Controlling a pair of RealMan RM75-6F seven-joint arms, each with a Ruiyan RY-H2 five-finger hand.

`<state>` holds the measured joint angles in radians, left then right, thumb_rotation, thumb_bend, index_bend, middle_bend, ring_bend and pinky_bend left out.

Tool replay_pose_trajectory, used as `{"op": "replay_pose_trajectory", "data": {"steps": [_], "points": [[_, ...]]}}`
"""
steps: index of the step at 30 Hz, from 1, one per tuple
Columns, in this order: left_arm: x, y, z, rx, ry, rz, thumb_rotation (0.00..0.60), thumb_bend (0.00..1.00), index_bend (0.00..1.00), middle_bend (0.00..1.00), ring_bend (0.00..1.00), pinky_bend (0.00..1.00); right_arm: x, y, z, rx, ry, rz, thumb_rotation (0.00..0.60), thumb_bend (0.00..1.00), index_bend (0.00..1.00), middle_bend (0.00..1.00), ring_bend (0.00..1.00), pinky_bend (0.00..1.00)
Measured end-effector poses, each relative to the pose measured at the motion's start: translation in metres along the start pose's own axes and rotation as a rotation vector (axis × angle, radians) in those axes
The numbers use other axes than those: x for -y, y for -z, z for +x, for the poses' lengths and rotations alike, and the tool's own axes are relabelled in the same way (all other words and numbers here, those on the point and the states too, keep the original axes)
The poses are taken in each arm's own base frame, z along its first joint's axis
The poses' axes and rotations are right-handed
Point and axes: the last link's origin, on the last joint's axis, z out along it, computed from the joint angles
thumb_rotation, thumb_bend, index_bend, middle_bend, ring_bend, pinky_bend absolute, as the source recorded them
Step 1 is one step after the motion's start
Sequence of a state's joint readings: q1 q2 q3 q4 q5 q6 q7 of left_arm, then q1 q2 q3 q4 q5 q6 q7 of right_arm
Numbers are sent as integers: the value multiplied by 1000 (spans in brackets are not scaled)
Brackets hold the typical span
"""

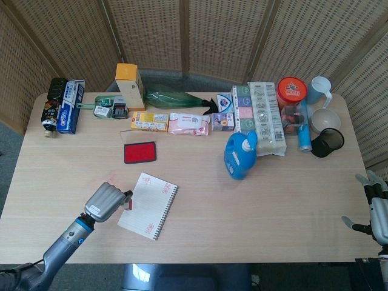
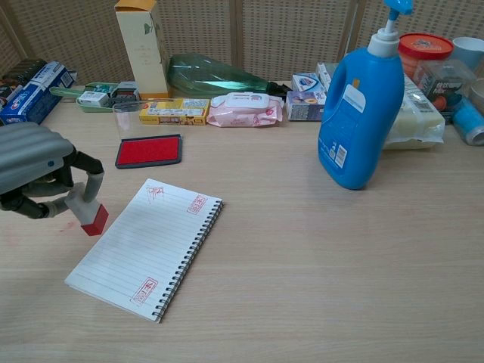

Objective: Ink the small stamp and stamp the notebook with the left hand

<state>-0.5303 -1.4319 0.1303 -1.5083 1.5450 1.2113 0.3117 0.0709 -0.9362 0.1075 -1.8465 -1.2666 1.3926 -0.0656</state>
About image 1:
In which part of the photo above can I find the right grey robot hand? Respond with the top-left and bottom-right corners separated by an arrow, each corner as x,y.
341,170 -> 388,246

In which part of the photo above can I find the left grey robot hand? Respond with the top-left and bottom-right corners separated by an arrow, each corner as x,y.
84,182 -> 134,223

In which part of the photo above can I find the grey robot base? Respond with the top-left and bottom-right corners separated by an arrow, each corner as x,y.
121,263 -> 252,291

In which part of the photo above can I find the white spiral lined notebook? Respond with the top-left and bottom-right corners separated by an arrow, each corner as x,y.
117,172 -> 179,242

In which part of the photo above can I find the red ink pad clear lid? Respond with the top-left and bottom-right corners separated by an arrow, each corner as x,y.
119,129 -> 158,165

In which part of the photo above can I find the small white green box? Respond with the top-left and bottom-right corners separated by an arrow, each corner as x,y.
93,105 -> 113,118

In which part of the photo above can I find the black mesh pen holder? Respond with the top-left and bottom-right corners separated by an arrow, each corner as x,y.
310,127 -> 346,158

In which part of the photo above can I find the yellow flat box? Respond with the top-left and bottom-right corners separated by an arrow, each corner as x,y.
130,111 -> 170,133

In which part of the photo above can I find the blue toothpaste box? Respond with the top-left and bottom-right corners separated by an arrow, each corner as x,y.
56,79 -> 86,135

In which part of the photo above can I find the dark beverage bottle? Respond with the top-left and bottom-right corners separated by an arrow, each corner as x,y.
41,77 -> 69,139

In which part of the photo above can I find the blue cylindrical tube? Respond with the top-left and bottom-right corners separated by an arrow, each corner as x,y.
296,99 -> 313,152

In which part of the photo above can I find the beige bowl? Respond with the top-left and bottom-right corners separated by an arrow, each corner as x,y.
310,108 -> 341,135

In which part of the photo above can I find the pink wet wipes pack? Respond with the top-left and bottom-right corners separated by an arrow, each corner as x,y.
167,112 -> 212,137

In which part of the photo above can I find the tall beige orange carton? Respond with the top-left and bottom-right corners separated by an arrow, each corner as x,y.
115,62 -> 147,112

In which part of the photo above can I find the green plastic bottle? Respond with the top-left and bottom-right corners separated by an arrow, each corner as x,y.
144,89 -> 219,116

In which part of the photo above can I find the clear plastic snack box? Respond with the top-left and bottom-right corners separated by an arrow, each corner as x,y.
280,104 -> 310,137

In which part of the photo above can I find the blue detergent pump bottle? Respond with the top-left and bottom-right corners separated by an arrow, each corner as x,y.
223,130 -> 259,181

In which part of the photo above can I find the light blue mug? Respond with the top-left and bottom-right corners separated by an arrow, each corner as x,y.
306,76 -> 333,110

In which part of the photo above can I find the small purple box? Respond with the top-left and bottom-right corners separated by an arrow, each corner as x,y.
211,112 -> 236,132

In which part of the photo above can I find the clear long plastic package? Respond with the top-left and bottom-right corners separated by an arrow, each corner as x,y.
247,81 -> 287,157

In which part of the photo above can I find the blue white soap box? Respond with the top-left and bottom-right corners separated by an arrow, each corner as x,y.
216,93 -> 233,113

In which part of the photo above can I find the orange lid jar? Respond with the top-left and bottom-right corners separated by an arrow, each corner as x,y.
276,76 -> 309,113

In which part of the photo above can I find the pastel multipack box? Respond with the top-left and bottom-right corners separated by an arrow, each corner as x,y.
232,85 -> 258,133

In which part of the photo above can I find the wooden perforated folding screen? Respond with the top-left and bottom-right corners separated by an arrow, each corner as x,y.
0,0 -> 388,170

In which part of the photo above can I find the green tray with handle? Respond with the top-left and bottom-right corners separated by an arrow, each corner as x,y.
75,95 -> 122,120

